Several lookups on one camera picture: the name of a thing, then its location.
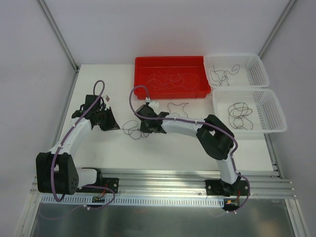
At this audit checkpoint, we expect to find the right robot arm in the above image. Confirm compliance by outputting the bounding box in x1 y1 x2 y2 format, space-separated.
134 104 241 197

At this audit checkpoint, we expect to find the red plastic tray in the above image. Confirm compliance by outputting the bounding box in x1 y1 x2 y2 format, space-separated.
134 56 211 99

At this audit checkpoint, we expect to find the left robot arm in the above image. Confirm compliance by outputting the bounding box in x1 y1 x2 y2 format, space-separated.
36 95 120 195

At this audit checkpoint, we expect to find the far white perforated basket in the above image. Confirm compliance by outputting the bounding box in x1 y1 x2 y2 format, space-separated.
203 53 270 88

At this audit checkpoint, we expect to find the white slotted cable duct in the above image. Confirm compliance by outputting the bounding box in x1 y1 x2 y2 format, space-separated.
39 195 225 207

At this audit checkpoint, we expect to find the right aluminium frame post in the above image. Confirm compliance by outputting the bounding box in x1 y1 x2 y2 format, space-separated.
258 0 299 59

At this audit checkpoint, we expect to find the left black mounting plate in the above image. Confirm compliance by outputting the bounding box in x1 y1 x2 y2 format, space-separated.
77 178 119 194

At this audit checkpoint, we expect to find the left aluminium frame post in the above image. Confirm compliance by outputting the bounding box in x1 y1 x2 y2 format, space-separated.
36 0 79 72

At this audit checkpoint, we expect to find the pink wire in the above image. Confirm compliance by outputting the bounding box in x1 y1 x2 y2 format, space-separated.
148 68 200 92

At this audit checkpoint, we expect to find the aluminium frame post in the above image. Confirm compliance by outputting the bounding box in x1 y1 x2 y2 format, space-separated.
36 0 79 72
258 0 299 59

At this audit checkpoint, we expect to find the near white perforated basket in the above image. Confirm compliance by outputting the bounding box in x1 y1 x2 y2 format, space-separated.
212 87 287 135

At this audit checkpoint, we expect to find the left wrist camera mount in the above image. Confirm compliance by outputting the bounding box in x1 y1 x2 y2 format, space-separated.
103 95 110 110

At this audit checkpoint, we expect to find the black mounting plate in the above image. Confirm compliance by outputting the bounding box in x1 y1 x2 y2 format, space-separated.
205 179 250 197
77 178 119 194

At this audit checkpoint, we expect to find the white perforated basket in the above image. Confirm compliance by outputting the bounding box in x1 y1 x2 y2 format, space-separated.
203 53 270 88
212 87 287 135

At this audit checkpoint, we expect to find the white wire in tray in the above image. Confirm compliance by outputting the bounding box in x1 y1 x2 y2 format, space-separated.
143 71 181 92

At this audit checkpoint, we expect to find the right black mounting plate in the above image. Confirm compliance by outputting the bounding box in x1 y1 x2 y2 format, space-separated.
205 179 250 197

